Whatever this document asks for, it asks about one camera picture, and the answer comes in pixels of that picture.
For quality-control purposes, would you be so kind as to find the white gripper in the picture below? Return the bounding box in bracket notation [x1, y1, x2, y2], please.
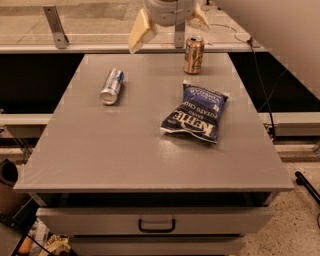
[128, 0, 210, 54]

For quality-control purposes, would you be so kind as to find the silver blue redbull can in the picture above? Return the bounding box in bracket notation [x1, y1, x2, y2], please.
[100, 68, 124, 105]

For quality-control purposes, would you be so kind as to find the gold beverage can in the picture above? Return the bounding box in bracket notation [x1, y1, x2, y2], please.
[184, 36, 205, 74]

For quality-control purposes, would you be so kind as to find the blue kettle chips bag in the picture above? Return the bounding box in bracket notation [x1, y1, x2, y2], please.
[160, 80, 229, 144]

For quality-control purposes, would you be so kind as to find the black stand leg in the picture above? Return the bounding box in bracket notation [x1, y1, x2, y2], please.
[295, 171, 320, 205]

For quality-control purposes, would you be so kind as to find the grey upper drawer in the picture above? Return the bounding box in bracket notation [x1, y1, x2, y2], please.
[37, 207, 273, 236]

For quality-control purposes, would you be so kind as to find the black round object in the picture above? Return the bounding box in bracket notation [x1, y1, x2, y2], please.
[0, 159, 18, 187]

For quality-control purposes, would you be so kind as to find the clutter under table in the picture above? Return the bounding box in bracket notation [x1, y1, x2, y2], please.
[16, 219, 71, 256]

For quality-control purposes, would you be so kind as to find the middle metal bracket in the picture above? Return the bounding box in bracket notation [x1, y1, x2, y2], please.
[174, 23, 185, 48]

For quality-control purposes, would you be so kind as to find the metal bracket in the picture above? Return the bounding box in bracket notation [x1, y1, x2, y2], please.
[43, 5, 69, 49]
[174, 23, 185, 48]

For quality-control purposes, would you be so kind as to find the black cable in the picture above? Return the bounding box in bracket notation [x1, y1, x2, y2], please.
[246, 36, 278, 134]

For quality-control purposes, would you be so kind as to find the left metal bracket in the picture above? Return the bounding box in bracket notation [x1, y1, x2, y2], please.
[43, 5, 69, 49]

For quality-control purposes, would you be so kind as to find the black drawer handle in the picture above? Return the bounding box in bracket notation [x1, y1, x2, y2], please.
[138, 219, 176, 234]

